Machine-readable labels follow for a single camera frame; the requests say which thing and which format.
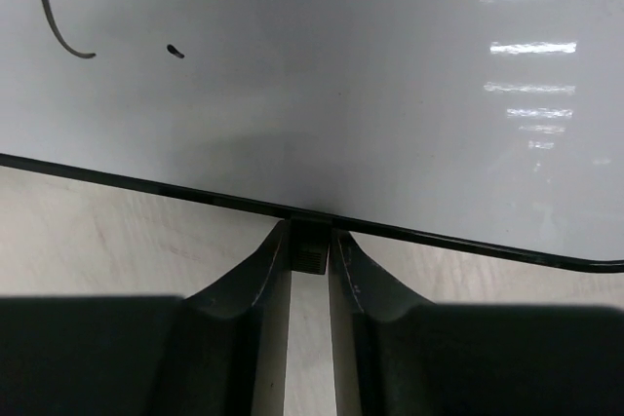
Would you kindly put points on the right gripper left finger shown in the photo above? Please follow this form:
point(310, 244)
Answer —
point(220, 351)

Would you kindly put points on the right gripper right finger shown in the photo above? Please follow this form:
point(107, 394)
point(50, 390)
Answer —
point(397, 353)

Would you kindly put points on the white whiteboard black frame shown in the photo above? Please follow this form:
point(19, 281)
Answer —
point(488, 126)

